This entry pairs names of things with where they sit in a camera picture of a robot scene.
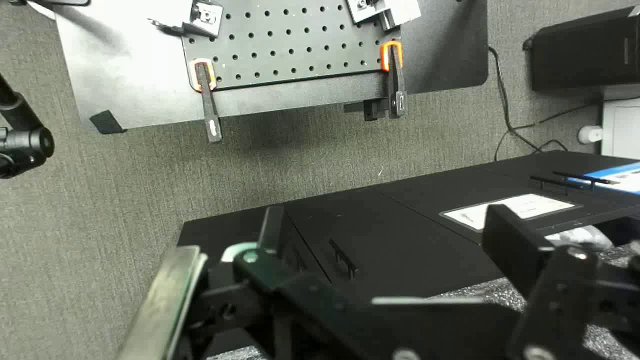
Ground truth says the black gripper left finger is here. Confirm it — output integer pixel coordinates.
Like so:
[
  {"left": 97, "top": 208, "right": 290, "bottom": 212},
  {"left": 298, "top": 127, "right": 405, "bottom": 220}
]
[{"left": 116, "top": 243, "right": 348, "bottom": 360}]

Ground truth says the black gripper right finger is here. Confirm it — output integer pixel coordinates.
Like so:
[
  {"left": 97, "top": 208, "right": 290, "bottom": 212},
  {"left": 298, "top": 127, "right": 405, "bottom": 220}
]
[{"left": 481, "top": 201, "right": 640, "bottom": 360}]

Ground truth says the clear plastic bin bag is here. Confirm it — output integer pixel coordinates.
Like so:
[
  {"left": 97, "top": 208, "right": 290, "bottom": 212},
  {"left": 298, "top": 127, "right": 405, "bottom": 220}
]
[{"left": 544, "top": 223, "right": 611, "bottom": 252}]

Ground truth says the white drawer label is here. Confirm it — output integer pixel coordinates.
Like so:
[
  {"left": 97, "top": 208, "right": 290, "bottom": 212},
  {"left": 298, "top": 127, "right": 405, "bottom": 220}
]
[{"left": 437, "top": 191, "right": 576, "bottom": 232}]

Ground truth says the blue and white brochure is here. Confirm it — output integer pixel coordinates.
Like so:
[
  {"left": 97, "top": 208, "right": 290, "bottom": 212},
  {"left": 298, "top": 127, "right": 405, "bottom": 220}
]
[{"left": 581, "top": 157, "right": 640, "bottom": 196}]

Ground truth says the white box on floor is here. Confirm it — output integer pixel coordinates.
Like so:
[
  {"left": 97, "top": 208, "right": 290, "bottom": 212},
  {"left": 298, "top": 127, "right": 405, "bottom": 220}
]
[{"left": 576, "top": 96, "right": 640, "bottom": 162}]

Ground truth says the black cabinet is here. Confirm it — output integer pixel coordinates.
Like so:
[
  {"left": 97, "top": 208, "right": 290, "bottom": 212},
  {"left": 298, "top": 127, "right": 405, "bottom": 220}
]
[{"left": 176, "top": 148, "right": 640, "bottom": 328}]

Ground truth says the black box on floor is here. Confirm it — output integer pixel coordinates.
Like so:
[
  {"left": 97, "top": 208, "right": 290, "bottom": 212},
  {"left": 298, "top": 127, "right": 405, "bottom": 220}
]
[{"left": 522, "top": 5, "right": 640, "bottom": 94}]

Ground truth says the black perforated mounting board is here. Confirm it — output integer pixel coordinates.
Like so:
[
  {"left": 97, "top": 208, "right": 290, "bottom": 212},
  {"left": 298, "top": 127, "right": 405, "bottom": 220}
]
[{"left": 179, "top": 0, "right": 405, "bottom": 92}]

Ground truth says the thin black floor cable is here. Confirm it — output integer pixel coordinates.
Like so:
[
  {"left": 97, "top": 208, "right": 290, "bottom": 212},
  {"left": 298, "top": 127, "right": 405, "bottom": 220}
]
[{"left": 488, "top": 45, "right": 601, "bottom": 164}]

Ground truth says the orange-handled metal clamp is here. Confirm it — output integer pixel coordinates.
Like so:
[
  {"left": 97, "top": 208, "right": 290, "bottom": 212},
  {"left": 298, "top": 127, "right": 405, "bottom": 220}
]
[
  {"left": 185, "top": 58, "right": 225, "bottom": 145},
  {"left": 376, "top": 38, "right": 410, "bottom": 120}
]

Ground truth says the black camera tripod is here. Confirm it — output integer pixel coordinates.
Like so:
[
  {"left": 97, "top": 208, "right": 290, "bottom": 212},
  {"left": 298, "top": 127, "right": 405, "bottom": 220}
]
[{"left": 0, "top": 71, "right": 58, "bottom": 179}]

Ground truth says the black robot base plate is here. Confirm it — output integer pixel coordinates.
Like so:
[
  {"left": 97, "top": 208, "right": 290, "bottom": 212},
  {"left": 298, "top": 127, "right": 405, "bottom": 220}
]
[{"left": 51, "top": 0, "right": 492, "bottom": 133}]

